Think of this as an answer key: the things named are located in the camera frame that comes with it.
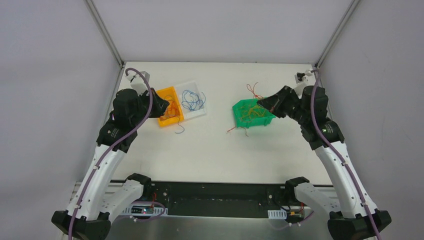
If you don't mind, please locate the orange plastic bin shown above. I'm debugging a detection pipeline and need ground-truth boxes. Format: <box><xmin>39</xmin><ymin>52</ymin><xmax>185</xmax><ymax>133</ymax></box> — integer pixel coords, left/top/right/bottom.
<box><xmin>156</xmin><ymin>86</ymin><xmax>185</xmax><ymax>128</ymax></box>

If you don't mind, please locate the green plastic bin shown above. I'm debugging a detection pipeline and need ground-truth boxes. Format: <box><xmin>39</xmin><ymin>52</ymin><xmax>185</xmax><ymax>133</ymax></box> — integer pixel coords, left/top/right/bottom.
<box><xmin>232</xmin><ymin>98</ymin><xmax>276</xmax><ymax>129</ymax></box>

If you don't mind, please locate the white plastic bin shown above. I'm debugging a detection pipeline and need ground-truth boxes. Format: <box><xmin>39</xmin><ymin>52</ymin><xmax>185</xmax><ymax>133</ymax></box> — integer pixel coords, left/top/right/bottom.
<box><xmin>174</xmin><ymin>80</ymin><xmax>207</xmax><ymax>121</ymax></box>

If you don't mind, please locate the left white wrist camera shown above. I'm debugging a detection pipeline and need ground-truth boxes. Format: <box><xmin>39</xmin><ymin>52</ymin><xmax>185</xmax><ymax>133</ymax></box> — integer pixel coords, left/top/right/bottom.
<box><xmin>126</xmin><ymin>71</ymin><xmax>150</xmax><ymax>95</ymax></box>

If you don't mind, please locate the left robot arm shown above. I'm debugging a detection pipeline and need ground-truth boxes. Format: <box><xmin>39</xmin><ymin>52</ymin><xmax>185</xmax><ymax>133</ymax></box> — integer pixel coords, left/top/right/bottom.
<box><xmin>51</xmin><ymin>88</ymin><xmax>169</xmax><ymax>240</ymax></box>

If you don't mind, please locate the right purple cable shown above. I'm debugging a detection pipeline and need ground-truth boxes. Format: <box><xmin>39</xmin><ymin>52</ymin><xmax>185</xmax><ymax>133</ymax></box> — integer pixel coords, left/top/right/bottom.
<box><xmin>269</xmin><ymin>67</ymin><xmax>382</xmax><ymax>240</ymax></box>

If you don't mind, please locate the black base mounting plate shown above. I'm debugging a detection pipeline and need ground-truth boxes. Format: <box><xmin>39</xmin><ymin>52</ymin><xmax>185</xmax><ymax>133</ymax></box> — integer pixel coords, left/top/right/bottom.
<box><xmin>136</xmin><ymin>181</ymin><xmax>306</xmax><ymax>219</ymax></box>

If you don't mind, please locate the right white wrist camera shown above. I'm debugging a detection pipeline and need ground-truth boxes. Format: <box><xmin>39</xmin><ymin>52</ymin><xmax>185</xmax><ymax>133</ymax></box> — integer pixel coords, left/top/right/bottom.
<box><xmin>294</xmin><ymin>68</ymin><xmax>319</xmax><ymax>98</ymax></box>

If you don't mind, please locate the purple cable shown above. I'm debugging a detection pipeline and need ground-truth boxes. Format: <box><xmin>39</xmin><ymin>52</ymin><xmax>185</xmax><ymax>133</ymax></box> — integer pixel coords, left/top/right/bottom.
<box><xmin>269</xmin><ymin>67</ymin><xmax>382</xmax><ymax>240</ymax></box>
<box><xmin>67</xmin><ymin>67</ymin><xmax>167</xmax><ymax>240</ymax></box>

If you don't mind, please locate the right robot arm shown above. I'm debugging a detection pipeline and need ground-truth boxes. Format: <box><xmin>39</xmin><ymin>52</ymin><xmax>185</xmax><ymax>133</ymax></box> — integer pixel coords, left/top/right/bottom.
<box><xmin>257</xmin><ymin>85</ymin><xmax>392</xmax><ymax>240</ymax></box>

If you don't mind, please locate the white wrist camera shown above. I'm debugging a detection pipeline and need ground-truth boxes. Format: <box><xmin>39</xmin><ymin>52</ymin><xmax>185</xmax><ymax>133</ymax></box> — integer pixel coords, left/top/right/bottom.
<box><xmin>294</xmin><ymin>68</ymin><xmax>319</xmax><ymax>98</ymax></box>
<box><xmin>126</xmin><ymin>71</ymin><xmax>150</xmax><ymax>95</ymax></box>

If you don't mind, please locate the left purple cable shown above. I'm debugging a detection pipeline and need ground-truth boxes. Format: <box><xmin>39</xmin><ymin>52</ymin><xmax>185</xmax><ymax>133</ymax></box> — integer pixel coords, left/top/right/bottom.
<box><xmin>67</xmin><ymin>67</ymin><xmax>167</xmax><ymax>240</ymax></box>

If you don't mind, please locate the blue single wire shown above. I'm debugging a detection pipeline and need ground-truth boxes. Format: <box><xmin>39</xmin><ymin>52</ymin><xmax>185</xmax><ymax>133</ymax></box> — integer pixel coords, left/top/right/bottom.
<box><xmin>165</xmin><ymin>95</ymin><xmax>186</xmax><ymax>135</ymax></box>
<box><xmin>181</xmin><ymin>90</ymin><xmax>207</xmax><ymax>113</ymax></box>

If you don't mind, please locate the red-orange single wire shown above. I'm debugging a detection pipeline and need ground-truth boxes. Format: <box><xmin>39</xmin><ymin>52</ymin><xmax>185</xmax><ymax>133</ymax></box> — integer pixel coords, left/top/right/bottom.
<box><xmin>163</xmin><ymin>96</ymin><xmax>181</xmax><ymax>122</ymax></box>

